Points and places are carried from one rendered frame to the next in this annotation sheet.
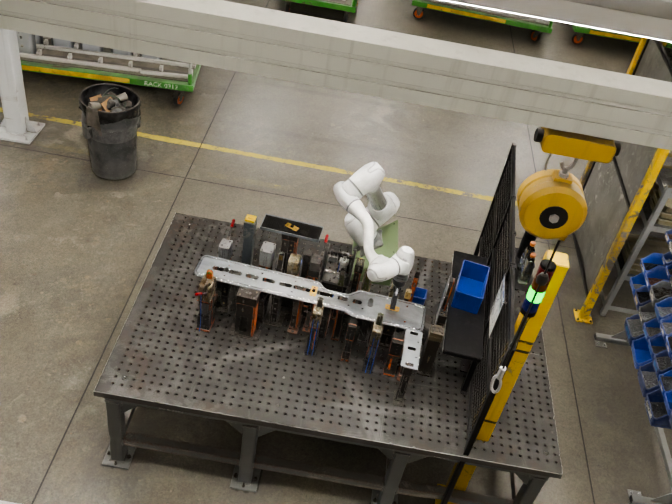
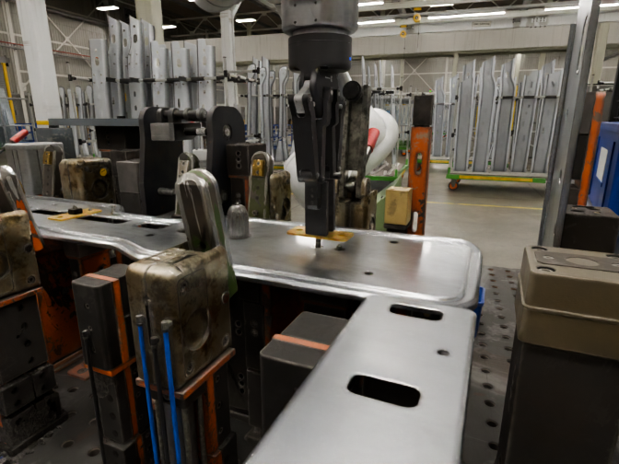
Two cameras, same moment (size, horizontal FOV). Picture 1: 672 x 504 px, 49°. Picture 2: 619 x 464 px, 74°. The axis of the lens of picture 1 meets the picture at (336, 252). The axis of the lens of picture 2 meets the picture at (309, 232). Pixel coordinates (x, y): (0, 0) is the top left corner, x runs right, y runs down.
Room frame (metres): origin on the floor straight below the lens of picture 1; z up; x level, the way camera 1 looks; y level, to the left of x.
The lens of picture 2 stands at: (2.63, -0.54, 1.17)
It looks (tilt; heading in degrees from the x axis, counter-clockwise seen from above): 15 degrees down; 19
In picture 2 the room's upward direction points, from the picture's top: straight up
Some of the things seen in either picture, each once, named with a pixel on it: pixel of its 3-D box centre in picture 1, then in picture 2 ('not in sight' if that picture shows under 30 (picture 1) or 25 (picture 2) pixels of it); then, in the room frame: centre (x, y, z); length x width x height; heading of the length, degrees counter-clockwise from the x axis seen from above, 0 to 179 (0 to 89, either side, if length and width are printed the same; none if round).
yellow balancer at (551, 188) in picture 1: (521, 276); not in sight; (1.39, -0.45, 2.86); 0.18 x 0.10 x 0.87; 91
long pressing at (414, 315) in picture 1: (310, 291); (64, 217); (3.16, 0.11, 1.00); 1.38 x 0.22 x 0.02; 86
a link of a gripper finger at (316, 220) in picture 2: not in sight; (316, 208); (3.12, -0.38, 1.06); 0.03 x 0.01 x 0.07; 86
